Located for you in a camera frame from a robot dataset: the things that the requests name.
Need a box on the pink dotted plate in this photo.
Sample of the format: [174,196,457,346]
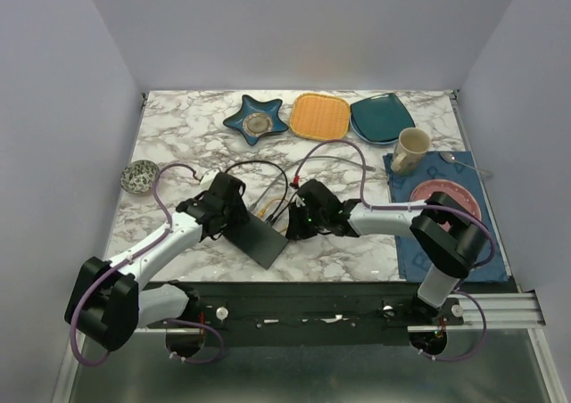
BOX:
[410,179,482,219]

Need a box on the beige ceramic mug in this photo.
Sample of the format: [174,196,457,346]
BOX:
[390,127,431,176]

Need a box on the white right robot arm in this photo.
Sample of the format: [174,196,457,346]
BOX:
[285,179,492,325]

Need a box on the black network switch box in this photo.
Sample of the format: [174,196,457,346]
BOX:
[223,213,288,270]

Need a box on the black mounting base plate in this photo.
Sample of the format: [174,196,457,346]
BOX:
[91,280,521,349]

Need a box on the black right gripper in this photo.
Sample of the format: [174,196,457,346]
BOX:
[285,200,327,240]

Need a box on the teal square plate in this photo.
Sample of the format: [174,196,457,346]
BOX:
[350,93,416,145]

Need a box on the small floral patterned bowl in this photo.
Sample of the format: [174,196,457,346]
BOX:
[120,160,160,195]

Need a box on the grey ethernet cable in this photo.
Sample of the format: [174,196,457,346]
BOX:
[249,155,377,212]

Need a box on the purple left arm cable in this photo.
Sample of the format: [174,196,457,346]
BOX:
[70,163,224,367]

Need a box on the orange woven square tray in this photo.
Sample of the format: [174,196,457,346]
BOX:
[289,93,351,141]

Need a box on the metal spoon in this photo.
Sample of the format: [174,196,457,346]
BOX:
[439,152,493,177]

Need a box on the aluminium rail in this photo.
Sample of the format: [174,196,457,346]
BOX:
[408,292,546,333]

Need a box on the blue cloth placemat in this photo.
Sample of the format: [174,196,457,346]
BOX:
[383,152,509,283]

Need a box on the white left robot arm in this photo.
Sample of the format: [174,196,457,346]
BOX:
[64,172,249,351]

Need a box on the yellow ethernet cable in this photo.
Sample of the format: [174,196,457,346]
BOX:
[258,196,296,234]

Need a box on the blue star-shaped dish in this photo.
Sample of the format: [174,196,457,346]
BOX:
[223,95,289,146]

